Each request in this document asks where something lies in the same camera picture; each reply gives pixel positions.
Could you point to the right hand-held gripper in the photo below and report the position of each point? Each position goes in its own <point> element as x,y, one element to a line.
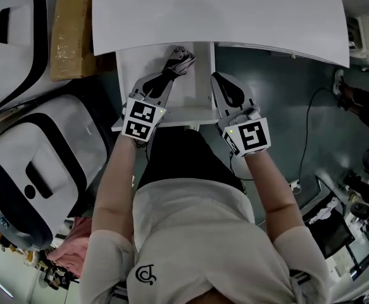
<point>250,136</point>

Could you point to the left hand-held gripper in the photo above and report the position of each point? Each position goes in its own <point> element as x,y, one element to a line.
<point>140,122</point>

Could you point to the white desk drawer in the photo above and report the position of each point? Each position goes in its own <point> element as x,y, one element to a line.
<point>197,84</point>

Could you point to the black cloth item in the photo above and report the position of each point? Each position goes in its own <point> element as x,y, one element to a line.
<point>179,60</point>

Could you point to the person's right forearm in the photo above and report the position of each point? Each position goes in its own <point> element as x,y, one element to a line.
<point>272,195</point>

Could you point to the person's left forearm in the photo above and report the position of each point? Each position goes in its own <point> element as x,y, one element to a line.
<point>114,185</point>

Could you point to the white desk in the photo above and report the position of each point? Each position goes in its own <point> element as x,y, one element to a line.
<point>219,14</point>

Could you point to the person's white shoe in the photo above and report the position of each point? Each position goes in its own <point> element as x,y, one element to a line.
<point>192,127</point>

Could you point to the person's black trousers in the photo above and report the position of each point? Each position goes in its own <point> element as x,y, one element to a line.
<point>184,160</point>

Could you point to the brown cardboard box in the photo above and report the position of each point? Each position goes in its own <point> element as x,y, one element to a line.
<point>70,30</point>

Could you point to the white power strip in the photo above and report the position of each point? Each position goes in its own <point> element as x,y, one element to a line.
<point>295,186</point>

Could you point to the large white and black machine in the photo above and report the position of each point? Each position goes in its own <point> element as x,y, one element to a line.
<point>29,163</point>
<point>13,49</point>

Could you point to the white cloth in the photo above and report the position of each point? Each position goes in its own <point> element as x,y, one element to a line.
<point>325,211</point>

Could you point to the person's beige shirt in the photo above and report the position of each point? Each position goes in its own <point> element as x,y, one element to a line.
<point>197,239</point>

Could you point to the white carved furniture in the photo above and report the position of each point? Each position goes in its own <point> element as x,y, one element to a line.
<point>366,27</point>

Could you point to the black chair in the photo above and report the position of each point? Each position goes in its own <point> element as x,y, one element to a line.
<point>333,230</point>

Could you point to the pink cloth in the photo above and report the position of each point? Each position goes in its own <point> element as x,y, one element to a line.
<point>71,249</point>

